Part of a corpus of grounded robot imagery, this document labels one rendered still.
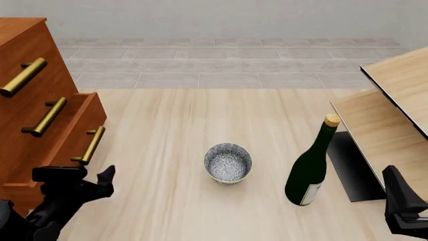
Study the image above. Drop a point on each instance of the wooden cabinet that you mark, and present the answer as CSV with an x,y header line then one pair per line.
x,y
16,30

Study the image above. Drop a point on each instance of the patterned blue white bowl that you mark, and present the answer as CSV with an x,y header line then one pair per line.
x,y
228,163

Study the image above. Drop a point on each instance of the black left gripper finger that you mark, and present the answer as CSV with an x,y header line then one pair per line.
x,y
107,177

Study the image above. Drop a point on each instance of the pale wooden shelf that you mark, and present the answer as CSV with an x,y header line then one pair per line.
x,y
378,125

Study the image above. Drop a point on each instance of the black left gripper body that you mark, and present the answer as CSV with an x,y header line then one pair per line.
x,y
83,192

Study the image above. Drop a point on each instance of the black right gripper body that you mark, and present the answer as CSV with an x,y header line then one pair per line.
x,y
406,224

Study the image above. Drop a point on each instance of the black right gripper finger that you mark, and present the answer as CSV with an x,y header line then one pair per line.
x,y
399,193

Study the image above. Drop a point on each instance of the dark green corked bottle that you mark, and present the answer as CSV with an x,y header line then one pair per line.
x,y
306,173

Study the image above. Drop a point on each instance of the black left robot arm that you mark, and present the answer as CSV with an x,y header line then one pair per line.
x,y
36,223

